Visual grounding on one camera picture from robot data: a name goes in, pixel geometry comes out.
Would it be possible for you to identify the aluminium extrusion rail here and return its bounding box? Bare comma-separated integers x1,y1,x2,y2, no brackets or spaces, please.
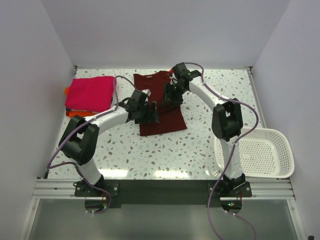
32,177,296,200

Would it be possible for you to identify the white perforated plastic basket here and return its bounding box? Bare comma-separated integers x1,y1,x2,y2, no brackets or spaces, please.
225,128,295,179

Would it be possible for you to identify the folded orange t-shirt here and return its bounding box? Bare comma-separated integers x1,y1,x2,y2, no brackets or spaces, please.
64,87,96,118

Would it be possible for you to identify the dark red t-shirt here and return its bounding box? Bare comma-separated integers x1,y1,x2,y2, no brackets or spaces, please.
133,70,187,137

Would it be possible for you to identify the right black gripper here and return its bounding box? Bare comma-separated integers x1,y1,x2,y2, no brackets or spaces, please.
162,82,188,109

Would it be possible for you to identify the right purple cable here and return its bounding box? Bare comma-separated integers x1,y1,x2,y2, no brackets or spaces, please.
184,61,260,240

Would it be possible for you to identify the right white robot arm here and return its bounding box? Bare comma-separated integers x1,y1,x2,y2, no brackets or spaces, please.
162,62,246,197

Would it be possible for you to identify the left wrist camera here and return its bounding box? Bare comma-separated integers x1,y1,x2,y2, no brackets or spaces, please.
142,89,151,97

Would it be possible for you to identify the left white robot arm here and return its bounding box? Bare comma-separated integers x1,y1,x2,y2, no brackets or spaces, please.
58,89,159,196

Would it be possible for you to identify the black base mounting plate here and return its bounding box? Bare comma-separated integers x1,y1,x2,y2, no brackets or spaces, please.
73,179,253,211

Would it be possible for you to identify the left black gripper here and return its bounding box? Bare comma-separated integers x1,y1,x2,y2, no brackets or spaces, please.
135,101,160,124

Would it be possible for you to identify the folded pink t-shirt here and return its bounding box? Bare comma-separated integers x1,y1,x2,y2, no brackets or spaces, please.
65,76,117,113

